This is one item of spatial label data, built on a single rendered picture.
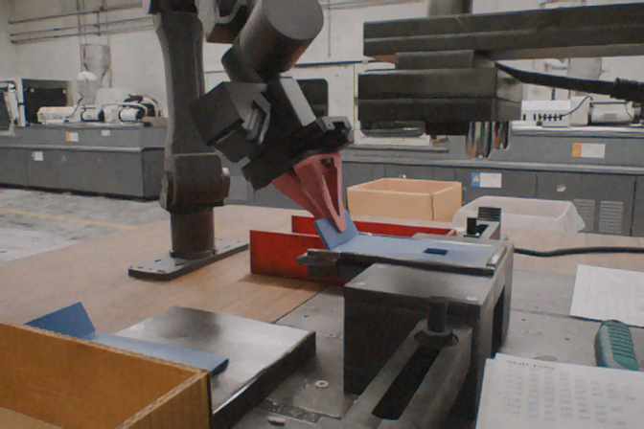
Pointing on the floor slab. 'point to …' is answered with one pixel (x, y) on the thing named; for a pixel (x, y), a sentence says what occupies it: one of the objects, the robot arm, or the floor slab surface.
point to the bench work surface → (230, 271)
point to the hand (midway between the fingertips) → (336, 225)
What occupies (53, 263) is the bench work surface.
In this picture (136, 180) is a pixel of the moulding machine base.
